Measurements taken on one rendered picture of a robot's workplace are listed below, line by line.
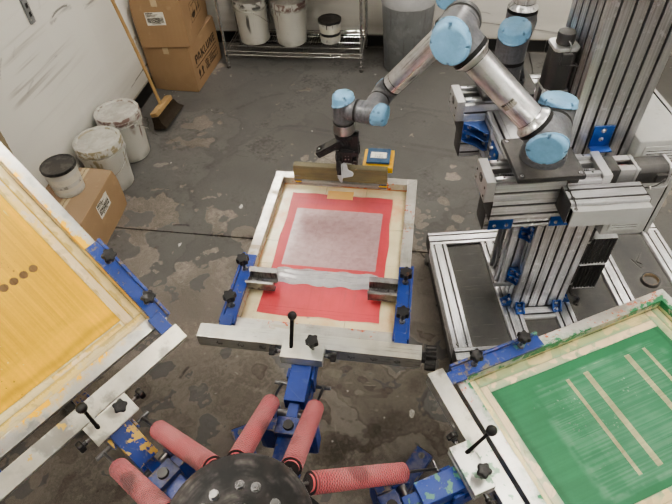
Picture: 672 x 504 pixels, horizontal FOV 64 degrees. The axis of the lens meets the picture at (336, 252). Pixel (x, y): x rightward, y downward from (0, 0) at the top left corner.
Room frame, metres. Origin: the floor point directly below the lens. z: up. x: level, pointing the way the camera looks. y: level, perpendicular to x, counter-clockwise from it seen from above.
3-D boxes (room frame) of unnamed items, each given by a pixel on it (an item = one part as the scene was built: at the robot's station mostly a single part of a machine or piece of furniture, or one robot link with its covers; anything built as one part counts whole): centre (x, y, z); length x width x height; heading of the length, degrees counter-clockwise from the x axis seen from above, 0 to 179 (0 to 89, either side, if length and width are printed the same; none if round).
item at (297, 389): (0.80, 0.13, 1.02); 0.17 x 0.06 x 0.05; 169
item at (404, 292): (1.06, -0.21, 0.98); 0.30 x 0.05 x 0.07; 169
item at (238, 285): (1.17, 0.34, 0.98); 0.30 x 0.05 x 0.07; 169
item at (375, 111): (1.58, -0.15, 1.39); 0.11 x 0.11 x 0.08; 65
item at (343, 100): (1.60, -0.06, 1.39); 0.09 x 0.08 x 0.11; 65
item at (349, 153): (1.60, -0.06, 1.23); 0.09 x 0.08 x 0.12; 79
